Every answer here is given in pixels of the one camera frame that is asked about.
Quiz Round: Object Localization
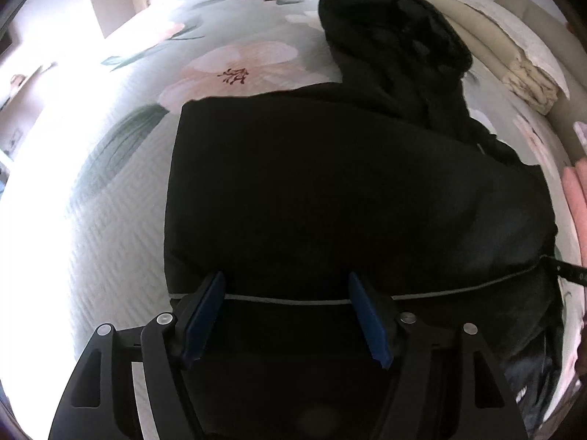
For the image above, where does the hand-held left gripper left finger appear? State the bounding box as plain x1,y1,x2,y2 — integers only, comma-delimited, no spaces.
48,271,226,440

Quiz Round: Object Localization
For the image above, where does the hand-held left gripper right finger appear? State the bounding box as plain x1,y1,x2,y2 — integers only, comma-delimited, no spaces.
347,272,528,440

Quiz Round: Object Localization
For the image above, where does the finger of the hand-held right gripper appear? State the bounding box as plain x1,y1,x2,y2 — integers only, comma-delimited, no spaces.
543,257,587,287

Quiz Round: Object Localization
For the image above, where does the black hooded jacket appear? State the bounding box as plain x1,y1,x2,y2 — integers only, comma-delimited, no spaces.
163,0,566,440

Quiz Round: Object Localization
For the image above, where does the pink folded cloth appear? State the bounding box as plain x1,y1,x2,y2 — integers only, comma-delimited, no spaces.
563,156,587,271

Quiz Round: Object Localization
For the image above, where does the cream folded blanket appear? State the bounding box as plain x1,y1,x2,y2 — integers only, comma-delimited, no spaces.
502,52,561,115

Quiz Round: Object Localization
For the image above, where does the floral bedspread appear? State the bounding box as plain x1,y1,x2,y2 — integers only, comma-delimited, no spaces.
0,0,585,440

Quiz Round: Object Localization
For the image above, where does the white pillow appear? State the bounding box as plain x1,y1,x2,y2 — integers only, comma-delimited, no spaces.
435,0,570,99

